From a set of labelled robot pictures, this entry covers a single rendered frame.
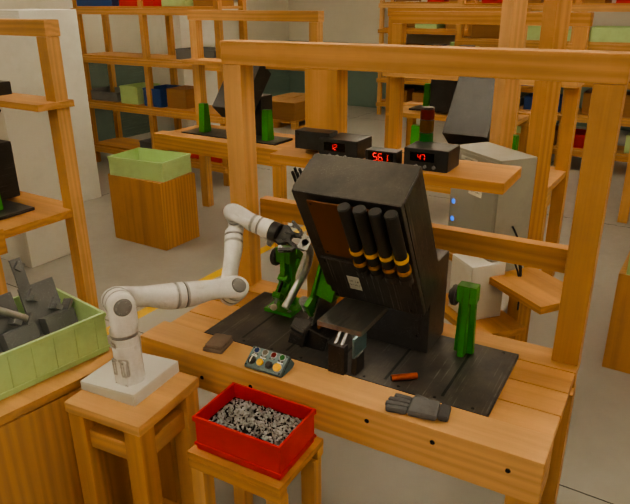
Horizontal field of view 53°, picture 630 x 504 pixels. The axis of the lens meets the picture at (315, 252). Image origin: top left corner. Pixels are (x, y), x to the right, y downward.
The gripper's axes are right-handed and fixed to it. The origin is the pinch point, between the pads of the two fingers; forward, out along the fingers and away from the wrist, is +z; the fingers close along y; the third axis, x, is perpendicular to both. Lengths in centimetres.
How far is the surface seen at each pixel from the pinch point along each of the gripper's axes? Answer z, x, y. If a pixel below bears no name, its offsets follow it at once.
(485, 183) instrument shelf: 55, -21, 36
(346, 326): 32.9, -19.3, -25.0
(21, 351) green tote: -70, -16, -80
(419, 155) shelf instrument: 30, -18, 40
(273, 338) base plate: 0.8, 14.9, -35.0
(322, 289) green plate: 15.5, -3.9, -14.0
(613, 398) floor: 141, 175, 30
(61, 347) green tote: -66, -3, -73
